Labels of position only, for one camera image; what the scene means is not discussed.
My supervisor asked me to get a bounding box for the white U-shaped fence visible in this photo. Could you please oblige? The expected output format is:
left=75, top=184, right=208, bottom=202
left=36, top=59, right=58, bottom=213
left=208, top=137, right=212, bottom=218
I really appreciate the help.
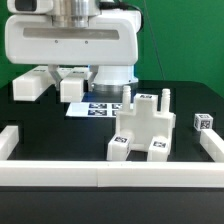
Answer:
left=0, top=126, right=224, bottom=188

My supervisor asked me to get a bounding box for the white chair back part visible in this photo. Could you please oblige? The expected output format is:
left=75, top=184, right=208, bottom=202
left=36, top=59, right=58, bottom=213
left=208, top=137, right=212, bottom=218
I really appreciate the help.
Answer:
left=13, top=66, right=92, bottom=103

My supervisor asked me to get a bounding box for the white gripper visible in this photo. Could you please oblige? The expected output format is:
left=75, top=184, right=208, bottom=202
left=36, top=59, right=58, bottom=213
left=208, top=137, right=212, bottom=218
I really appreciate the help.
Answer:
left=5, top=10, right=141, bottom=91

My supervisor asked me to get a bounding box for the white chair seat part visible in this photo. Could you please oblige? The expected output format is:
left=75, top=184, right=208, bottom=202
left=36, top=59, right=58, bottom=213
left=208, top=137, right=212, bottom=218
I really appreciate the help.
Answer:
left=115, top=86, right=176, bottom=149

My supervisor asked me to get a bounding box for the white marker sheet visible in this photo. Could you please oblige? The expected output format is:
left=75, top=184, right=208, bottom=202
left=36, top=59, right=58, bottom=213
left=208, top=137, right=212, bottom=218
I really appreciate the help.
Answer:
left=66, top=102, right=122, bottom=118

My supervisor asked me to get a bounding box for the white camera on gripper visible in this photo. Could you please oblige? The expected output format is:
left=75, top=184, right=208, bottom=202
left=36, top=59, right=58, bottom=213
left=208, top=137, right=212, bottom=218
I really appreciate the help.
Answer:
left=7, top=0, right=53, bottom=14

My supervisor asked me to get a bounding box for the white tagged cube nut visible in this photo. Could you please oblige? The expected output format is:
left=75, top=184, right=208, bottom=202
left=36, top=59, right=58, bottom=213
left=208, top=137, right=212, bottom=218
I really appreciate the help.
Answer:
left=194, top=113, right=213, bottom=131

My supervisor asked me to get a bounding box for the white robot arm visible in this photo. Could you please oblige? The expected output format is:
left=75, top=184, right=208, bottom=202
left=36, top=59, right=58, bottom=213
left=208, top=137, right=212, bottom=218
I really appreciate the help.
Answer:
left=5, top=0, right=144, bottom=87

